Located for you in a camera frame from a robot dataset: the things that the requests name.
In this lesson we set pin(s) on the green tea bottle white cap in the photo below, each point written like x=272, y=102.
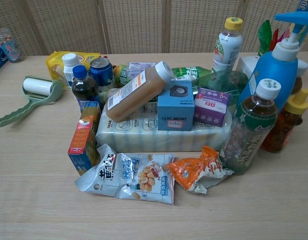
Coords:
x=249, y=130

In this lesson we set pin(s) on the blue speaker box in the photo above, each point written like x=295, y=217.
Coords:
x=175, y=110

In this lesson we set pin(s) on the purple wet wipes pack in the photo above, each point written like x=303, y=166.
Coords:
x=139, y=68

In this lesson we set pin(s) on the orange and blue carton box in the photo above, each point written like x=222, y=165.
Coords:
x=82, y=140

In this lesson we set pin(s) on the brown sauce bottle white cap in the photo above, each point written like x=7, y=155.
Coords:
x=134, y=92

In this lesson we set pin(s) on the blue detergent pump bottle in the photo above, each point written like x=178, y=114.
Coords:
x=271, y=72

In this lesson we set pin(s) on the dark cola bottle blue cap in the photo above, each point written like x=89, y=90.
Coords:
x=84, y=87

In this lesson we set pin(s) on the blue printed tube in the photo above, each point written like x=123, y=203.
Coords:
x=305, y=4

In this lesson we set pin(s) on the blue soda can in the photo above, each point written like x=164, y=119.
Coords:
x=102, y=72

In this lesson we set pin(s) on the yellow-green drink bottle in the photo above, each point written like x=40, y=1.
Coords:
x=120, y=75

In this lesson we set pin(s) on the woven folding screen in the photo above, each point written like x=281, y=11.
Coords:
x=134, y=25

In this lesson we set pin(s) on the green soda bottle with label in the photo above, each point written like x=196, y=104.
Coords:
x=186, y=71

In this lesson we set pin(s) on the clear plastic cup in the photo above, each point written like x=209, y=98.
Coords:
x=10, y=46

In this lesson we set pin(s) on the white and blue peanut bag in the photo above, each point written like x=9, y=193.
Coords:
x=134, y=177

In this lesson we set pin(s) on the white drink bottle yellow cap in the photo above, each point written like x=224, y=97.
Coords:
x=227, y=47

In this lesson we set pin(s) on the small white milk bottle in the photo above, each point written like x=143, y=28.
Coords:
x=69, y=63

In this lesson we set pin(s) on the clear green plastic bottle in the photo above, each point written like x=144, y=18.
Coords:
x=222, y=80

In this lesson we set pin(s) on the white carton box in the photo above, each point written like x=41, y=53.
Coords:
x=245, y=66

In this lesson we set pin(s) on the honey bear bottle yellow cap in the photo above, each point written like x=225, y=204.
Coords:
x=281, y=130

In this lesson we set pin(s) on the orange snack bag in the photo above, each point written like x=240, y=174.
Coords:
x=194, y=171

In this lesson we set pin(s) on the purple carton box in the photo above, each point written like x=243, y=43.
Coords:
x=211, y=107

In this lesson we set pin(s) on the large clear-wrapped tissue pack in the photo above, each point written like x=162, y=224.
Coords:
x=134, y=136

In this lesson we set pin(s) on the colourful feather shuttlecock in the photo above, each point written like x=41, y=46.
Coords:
x=265, y=35

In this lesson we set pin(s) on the yellow snack bag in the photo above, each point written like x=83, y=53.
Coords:
x=55, y=65

